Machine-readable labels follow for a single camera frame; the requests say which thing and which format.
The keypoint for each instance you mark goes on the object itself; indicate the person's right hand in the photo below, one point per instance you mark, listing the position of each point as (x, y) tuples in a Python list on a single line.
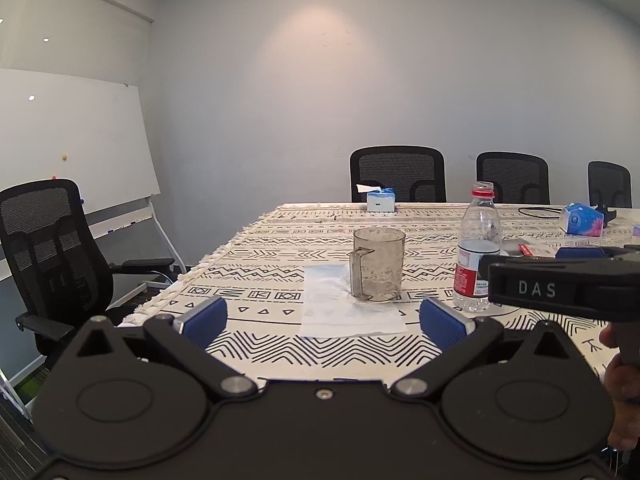
[(622, 390)]

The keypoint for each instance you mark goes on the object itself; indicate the white blue tissue box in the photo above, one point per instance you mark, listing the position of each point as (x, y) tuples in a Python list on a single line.
[(380, 202)]

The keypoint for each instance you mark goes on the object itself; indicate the black white patterned tablecloth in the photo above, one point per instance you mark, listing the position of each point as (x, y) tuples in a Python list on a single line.
[(280, 270)]

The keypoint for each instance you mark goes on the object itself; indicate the clear plastic water bottle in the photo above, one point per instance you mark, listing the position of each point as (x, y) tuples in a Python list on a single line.
[(477, 255)]

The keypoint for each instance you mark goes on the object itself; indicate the small black device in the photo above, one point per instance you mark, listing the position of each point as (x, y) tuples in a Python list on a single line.
[(607, 213)]

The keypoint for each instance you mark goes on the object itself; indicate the blue tissue pack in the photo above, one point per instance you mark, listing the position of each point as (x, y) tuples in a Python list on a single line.
[(582, 221)]

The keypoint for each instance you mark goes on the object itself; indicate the white paper towel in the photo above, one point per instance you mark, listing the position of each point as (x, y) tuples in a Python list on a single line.
[(325, 310)]

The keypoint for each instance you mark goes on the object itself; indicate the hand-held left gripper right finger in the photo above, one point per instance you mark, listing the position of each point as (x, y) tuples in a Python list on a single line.
[(441, 324)]

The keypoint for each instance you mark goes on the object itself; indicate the whiteboard on stand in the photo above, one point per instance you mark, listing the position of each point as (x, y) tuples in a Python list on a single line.
[(75, 140)]

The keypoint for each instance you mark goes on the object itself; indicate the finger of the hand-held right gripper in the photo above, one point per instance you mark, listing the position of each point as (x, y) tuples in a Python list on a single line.
[(580, 253)]

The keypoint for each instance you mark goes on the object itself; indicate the red white packet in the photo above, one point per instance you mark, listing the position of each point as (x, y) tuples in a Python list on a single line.
[(532, 250)]

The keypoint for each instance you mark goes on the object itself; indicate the black mesh office chair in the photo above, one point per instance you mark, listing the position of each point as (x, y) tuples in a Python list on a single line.
[(395, 170), (45, 260), (515, 175), (607, 182)]

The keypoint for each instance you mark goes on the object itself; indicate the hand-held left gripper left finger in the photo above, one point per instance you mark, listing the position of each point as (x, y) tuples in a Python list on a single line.
[(205, 319)]

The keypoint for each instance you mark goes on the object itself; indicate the pale grey rounded object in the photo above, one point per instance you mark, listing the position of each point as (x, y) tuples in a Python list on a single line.
[(512, 246)]

